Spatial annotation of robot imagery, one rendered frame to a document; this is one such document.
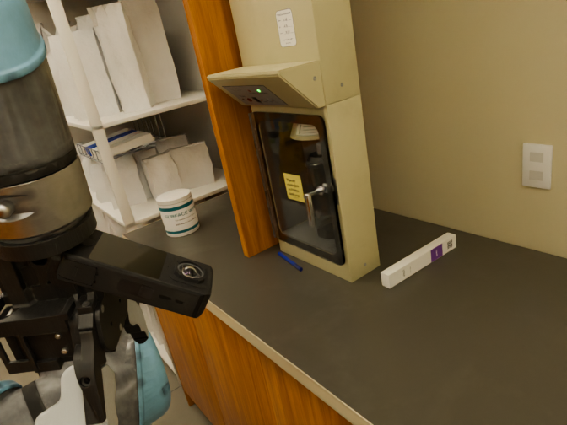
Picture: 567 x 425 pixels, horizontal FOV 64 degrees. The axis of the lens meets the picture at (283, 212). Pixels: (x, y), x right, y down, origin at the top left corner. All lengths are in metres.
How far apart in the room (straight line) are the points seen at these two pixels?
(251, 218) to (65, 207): 1.11
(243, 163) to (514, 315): 0.81
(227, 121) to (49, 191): 1.03
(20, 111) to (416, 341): 0.87
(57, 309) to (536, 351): 0.86
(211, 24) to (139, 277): 1.03
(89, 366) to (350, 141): 0.86
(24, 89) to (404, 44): 1.22
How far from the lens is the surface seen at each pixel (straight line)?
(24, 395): 0.60
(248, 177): 1.38
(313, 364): 0.99
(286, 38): 1.12
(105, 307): 0.39
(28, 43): 0.33
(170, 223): 1.73
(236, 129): 1.35
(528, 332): 1.07
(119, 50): 2.18
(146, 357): 0.59
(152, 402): 0.59
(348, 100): 1.10
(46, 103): 0.33
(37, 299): 0.41
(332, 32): 1.07
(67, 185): 0.34
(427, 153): 1.46
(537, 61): 1.24
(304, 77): 1.01
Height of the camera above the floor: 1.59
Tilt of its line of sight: 22 degrees down
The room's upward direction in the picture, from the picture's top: 11 degrees counter-clockwise
